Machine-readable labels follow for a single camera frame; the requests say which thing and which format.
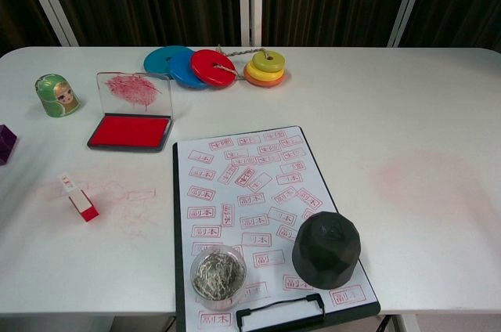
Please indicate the white red rubber stamp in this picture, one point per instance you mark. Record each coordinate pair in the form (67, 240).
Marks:
(81, 203)

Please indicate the orange disc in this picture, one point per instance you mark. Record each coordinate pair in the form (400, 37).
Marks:
(264, 82)

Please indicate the yellow disc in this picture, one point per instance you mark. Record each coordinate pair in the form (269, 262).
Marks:
(254, 72)

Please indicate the lime green small disc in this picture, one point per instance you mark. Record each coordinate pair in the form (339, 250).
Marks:
(260, 62)

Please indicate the red disc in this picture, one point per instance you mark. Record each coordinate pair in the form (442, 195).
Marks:
(203, 62)

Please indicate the blue disc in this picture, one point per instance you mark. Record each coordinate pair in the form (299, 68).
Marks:
(182, 71)

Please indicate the red ink pad clear lid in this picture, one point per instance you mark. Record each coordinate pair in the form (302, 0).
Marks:
(129, 131)

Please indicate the teal disc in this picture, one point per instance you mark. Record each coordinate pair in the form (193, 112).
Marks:
(156, 60)

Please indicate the black faceted cup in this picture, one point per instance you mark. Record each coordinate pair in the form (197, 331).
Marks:
(326, 250)

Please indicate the clear round box of clips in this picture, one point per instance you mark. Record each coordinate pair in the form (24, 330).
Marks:
(218, 277)

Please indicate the black clipboard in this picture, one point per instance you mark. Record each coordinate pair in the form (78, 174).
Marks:
(179, 269)

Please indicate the green matryoshka doll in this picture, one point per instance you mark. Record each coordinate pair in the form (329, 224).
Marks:
(56, 97)

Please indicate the purple block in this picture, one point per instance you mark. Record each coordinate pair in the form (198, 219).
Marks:
(6, 144)

